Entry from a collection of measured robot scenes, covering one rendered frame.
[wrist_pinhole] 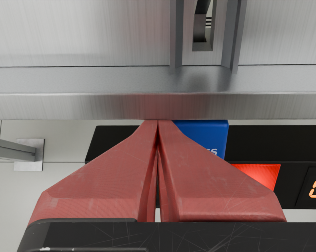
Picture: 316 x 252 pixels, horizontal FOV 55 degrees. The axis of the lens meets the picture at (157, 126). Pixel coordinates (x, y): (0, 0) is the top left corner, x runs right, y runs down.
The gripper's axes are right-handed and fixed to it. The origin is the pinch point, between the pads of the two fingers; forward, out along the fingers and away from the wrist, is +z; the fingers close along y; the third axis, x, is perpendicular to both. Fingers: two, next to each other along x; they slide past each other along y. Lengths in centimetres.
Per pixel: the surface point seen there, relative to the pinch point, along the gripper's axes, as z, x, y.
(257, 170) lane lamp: 2.3, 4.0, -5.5
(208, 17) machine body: 57, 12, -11
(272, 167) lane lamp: 2.3, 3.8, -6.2
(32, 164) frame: 52, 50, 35
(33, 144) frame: 56, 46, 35
